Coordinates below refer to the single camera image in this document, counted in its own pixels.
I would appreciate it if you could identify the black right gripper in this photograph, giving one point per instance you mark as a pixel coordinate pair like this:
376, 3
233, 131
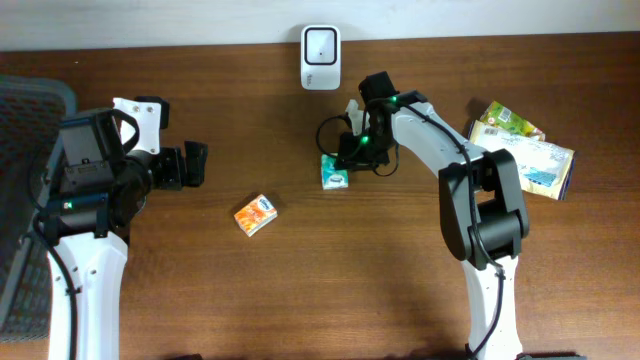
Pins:
351, 160

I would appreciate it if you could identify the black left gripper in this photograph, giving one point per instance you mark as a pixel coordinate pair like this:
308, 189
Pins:
178, 167

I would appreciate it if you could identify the teal Kleenex tissue pack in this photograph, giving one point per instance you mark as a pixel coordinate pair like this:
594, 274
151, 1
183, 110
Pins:
330, 177

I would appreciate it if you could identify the orange Kleenex tissue pack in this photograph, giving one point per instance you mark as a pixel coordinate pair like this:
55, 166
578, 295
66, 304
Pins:
255, 215

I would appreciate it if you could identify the green tea drink carton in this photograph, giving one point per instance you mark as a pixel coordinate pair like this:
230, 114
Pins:
498, 115

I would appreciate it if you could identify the yellow snack bag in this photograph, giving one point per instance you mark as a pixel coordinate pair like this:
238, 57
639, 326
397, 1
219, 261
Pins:
544, 168

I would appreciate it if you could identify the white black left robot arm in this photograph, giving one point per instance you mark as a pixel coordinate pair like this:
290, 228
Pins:
102, 173

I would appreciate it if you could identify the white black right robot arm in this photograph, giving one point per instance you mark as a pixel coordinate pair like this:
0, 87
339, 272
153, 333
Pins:
482, 212

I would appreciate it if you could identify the white barcode scanner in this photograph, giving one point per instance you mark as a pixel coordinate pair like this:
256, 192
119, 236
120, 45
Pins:
320, 58

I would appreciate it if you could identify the grey plastic mesh basket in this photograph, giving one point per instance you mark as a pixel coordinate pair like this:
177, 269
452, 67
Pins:
31, 112

